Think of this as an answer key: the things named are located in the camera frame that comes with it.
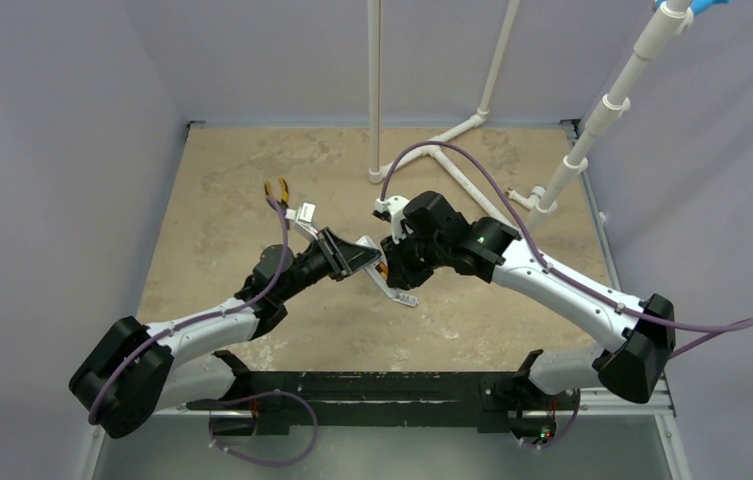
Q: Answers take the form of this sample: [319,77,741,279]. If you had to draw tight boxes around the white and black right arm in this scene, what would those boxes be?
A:
[373,191,676,407]

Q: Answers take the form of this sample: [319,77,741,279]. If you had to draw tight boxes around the white remote battery cover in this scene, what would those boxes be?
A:
[393,292,419,308]

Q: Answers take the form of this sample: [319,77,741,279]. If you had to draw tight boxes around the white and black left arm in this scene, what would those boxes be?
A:
[69,228,382,438]

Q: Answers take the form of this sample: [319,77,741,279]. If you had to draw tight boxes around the white universal AC remote control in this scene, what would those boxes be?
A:
[356,235,400,303]

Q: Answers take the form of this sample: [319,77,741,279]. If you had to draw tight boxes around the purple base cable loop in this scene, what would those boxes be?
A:
[208,388,320,468]

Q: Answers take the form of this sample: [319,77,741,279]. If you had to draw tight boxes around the yellow handled pliers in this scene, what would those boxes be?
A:
[263,178,291,207]

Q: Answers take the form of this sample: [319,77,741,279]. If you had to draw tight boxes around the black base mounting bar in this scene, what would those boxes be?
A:
[186,352,579,443]

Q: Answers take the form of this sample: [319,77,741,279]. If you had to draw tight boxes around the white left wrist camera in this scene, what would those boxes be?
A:
[285,202,319,241]

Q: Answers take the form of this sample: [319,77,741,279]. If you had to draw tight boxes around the aluminium table frame rail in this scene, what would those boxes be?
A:
[564,119,677,417]

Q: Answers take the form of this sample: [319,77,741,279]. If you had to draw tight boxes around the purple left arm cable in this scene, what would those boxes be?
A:
[87,195,294,427]

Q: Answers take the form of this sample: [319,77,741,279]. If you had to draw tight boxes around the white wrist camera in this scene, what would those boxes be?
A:
[373,196,409,244]
[285,202,319,241]

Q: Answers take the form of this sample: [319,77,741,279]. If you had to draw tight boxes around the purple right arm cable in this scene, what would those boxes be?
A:
[379,140,753,360]

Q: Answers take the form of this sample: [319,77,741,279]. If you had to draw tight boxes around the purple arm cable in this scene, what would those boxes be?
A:
[87,195,294,427]
[379,140,753,360]

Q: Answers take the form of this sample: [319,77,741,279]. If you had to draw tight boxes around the white PVC pipe frame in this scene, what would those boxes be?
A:
[367,0,699,230]

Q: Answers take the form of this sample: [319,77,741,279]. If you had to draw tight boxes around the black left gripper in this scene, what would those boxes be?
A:
[276,228,380,304]

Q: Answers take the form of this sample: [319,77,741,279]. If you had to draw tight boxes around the orange battery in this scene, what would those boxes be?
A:
[376,262,389,280]

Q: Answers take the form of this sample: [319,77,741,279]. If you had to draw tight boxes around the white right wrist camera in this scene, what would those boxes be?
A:
[373,196,409,244]

